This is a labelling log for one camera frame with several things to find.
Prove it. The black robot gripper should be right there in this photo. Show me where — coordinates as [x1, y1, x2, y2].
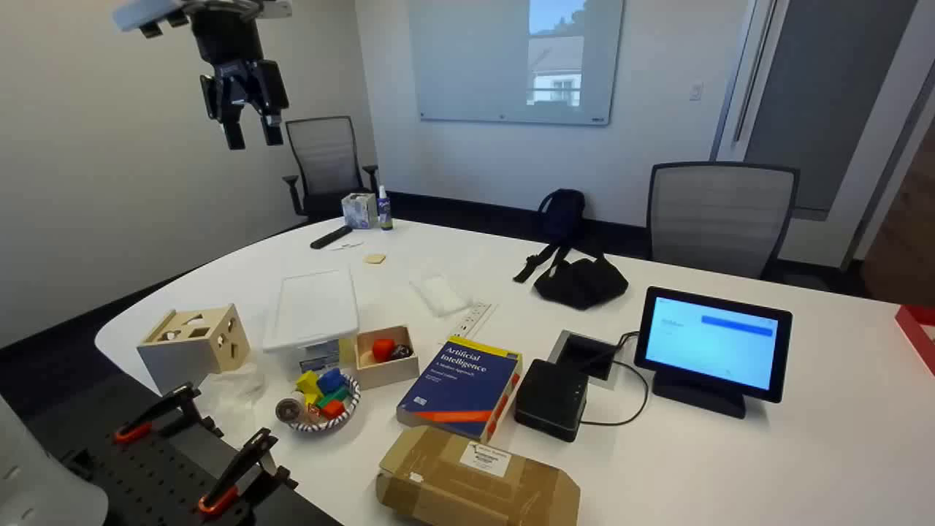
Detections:
[198, 8, 289, 148]

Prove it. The black box device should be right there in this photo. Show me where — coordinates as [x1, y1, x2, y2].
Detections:
[515, 360, 588, 440]

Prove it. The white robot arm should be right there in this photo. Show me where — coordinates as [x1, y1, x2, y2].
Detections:
[113, 0, 292, 148]

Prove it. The red object at edge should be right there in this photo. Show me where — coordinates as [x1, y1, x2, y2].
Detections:
[893, 304, 935, 374]

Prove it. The black mesh office chair left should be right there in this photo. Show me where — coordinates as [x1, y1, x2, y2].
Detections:
[287, 114, 378, 219]

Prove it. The black remote control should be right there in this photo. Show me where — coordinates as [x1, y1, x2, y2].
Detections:
[309, 225, 354, 252]

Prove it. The blue spray bottle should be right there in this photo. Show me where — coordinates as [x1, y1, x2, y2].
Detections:
[378, 184, 395, 231]

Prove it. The yellow sticky note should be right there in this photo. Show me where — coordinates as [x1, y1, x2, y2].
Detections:
[362, 253, 386, 266]

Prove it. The wooden shape sorter box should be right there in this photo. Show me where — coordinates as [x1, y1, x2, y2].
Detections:
[138, 304, 252, 395]

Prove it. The small wooden tray with blocks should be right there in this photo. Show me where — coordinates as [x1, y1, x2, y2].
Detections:
[351, 323, 417, 388]

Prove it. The bowl of coloured blocks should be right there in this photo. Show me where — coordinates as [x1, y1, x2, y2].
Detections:
[274, 367, 362, 434]

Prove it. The black orange clamp far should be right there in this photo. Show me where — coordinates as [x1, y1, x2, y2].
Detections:
[110, 382, 216, 447]

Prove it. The black orange clamp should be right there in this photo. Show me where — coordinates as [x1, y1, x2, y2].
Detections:
[110, 382, 216, 447]
[197, 427, 289, 516]

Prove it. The blue and yellow book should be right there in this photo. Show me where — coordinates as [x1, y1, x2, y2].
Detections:
[397, 336, 522, 440]

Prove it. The black orange clamp near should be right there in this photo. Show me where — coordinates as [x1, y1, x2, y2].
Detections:
[197, 427, 289, 516]

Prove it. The black mounting plate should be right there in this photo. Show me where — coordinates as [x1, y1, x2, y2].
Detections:
[64, 433, 338, 526]

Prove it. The brown cardboard box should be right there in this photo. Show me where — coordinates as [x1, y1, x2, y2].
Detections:
[378, 427, 582, 526]

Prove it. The black table power socket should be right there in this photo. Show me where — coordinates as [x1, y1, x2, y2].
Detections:
[549, 331, 617, 379]

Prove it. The grey mesh office chair right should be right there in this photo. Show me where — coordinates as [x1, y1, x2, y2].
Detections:
[647, 161, 798, 276]

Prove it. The black tablet display on stand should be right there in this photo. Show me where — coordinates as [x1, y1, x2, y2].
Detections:
[633, 285, 793, 418]

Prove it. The glass whiteboard on wall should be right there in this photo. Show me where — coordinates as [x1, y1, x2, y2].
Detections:
[408, 0, 625, 127]

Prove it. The black cable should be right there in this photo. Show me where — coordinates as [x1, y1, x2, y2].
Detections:
[579, 331, 654, 428]

